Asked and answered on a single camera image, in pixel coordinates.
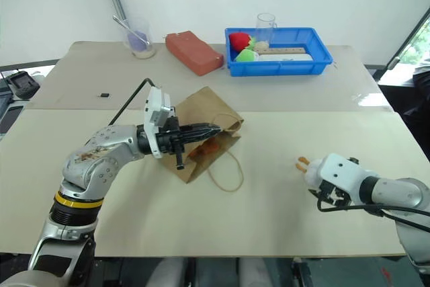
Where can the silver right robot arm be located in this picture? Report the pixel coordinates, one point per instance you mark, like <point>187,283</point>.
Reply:
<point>403,196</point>

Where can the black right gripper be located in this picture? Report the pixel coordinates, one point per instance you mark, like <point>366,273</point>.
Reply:
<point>332,193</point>

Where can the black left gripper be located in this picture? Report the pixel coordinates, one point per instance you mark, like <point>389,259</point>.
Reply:
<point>167,139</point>

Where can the wooden ruler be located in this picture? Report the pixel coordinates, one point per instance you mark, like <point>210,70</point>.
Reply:
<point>285,51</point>

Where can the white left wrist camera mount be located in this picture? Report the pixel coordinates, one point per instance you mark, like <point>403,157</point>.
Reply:
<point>155,115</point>

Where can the purple powder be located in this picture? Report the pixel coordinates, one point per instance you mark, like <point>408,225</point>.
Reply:
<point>136,40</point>

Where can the white plush toy orange feet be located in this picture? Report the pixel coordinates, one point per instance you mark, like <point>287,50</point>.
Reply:
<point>310,171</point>

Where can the dark window frame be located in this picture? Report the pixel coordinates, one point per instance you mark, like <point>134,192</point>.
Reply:
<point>404,41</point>

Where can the plastic cup with spoon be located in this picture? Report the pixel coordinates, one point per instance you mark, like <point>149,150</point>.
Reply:
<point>142,52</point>

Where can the small black clip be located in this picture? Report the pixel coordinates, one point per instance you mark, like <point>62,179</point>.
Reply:
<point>105,94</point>

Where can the clear plastic measuring cup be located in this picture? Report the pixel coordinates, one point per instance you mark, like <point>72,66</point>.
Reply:
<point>266,28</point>

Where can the blue plastic bin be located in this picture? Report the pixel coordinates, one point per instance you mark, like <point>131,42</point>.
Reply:
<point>279,67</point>

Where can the dark flat tablet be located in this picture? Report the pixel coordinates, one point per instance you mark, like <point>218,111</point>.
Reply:
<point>9,118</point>

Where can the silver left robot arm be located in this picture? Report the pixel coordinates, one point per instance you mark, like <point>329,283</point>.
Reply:
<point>88,169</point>

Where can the brown paper bag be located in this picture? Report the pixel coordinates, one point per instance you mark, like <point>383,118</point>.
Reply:
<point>208,112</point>

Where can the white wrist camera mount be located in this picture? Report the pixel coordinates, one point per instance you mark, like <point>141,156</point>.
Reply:
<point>339,171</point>
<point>155,115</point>

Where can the green plush toy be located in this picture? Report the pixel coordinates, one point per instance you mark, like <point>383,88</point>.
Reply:
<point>247,55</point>

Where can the metal spoon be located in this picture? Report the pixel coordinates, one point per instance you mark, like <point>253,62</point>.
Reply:
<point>129,28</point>

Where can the red strawberry plush toy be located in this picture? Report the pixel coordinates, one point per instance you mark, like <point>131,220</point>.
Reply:
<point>239,40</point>

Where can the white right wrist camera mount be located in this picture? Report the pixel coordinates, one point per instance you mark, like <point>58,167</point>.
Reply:
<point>339,171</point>

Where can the black handheld device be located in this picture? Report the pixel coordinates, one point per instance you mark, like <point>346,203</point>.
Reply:
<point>21,84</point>

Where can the beige plush toy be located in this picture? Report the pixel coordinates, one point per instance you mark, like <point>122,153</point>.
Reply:
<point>261,45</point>

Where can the red brick block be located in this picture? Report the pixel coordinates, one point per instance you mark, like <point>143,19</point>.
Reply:
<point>195,53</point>

